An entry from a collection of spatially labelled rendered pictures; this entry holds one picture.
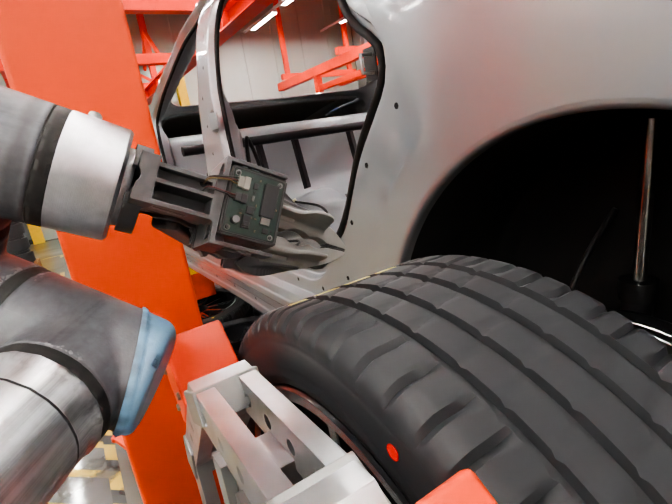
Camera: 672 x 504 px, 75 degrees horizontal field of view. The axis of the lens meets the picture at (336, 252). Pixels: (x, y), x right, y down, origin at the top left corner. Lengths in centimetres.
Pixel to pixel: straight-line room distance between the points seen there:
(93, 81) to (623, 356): 69
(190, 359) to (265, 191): 27
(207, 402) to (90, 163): 22
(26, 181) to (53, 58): 39
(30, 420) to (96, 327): 8
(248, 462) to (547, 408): 20
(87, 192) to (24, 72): 39
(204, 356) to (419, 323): 29
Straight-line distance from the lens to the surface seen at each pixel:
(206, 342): 57
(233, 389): 45
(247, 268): 41
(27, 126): 36
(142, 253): 72
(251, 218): 36
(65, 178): 35
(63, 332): 35
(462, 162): 69
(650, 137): 85
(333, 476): 31
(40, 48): 73
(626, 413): 36
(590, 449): 33
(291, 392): 46
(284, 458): 38
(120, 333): 36
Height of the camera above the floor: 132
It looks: 14 degrees down
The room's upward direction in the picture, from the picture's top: 9 degrees counter-clockwise
